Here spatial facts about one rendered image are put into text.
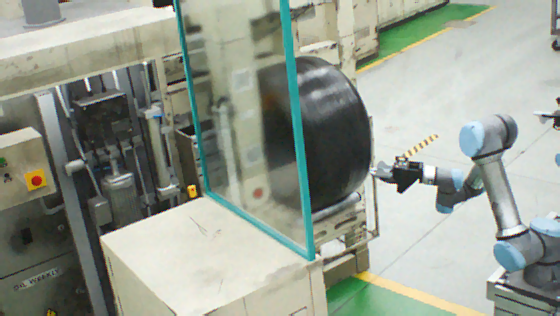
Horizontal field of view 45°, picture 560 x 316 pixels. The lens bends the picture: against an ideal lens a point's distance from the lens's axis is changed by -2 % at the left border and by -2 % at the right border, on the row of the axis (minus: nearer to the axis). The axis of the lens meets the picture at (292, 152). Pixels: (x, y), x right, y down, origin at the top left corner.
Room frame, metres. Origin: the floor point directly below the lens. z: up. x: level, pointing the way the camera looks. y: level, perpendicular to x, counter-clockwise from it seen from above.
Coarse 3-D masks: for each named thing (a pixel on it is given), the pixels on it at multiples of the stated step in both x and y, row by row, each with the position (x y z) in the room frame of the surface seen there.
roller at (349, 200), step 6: (354, 192) 2.52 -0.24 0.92; (342, 198) 2.48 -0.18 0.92; (348, 198) 2.48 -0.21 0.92; (354, 198) 2.49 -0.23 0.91; (360, 198) 2.50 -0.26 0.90; (330, 204) 2.44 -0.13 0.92; (336, 204) 2.44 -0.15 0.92; (342, 204) 2.45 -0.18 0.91; (348, 204) 2.47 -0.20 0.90; (312, 210) 2.40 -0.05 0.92; (318, 210) 2.40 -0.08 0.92; (324, 210) 2.41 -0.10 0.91; (330, 210) 2.42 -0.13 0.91; (336, 210) 2.43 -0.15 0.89; (312, 216) 2.37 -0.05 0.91; (318, 216) 2.38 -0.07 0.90; (324, 216) 2.40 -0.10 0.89; (312, 222) 2.37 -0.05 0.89
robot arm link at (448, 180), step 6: (438, 168) 2.35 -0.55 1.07; (444, 168) 2.35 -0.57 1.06; (450, 168) 2.36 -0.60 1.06; (438, 174) 2.33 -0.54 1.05; (444, 174) 2.33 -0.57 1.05; (450, 174) 2.32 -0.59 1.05; (456, 174) 2.32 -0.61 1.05; (462, 174) 2.32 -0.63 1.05; (438, 180) 2.32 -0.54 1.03; (444, 180) 2.32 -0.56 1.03; (450, 180) 2.31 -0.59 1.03; (456, 180) 2.31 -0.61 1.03; (462, 180) 2.31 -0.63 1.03; (438, 186) 2.34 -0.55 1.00; (444, 186) 2.32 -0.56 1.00; (450, 186) 2.31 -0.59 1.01; (456, 186) 2.31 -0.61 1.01; (450, 192) 2.32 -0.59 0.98
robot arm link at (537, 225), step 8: (536, 224) 2.05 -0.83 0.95; (544, 224) 2.05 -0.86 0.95; (552, 224) 2.05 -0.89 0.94; (536, 232) 2.02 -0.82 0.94; (544, 232) 2.01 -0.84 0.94; (552, 232) 2.01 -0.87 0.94; (544, 240) 2.00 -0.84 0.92; (552, 240) 2.00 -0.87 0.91; (544, 248) 1.98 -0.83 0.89; (552, 248) 2.00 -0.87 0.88; (544, 256) 1.99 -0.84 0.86; (552, 256) 2.01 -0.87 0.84
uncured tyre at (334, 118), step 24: (312, 72) 2.47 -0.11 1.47; (336, 72) 2.49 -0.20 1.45; (312, 96) 2.35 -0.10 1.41; (336, 96) 2.38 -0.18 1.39; (312, 120) 2.29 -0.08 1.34; (336, 120) 2.32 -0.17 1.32; (360, 120) 2.36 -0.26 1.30; (312, 144) 2.27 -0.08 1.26; (336, 144) 2.28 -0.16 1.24; (360, 144) 2.34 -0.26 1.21; (312, 168) 2.26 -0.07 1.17; (336, 168) 2.27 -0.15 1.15; (360, 168) 2.35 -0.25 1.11; (312, 192) 2.29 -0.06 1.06; (336, 192) 2.32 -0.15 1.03
